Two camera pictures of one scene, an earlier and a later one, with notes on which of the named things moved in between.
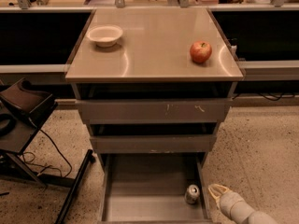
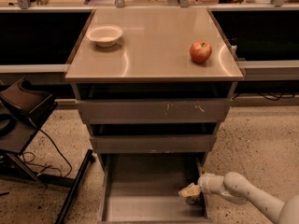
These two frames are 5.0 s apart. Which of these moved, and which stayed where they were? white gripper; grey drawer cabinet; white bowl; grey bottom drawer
Moved: white gripper
Stayed: white bowl; grey drawer cabinet; grey bottom drawer
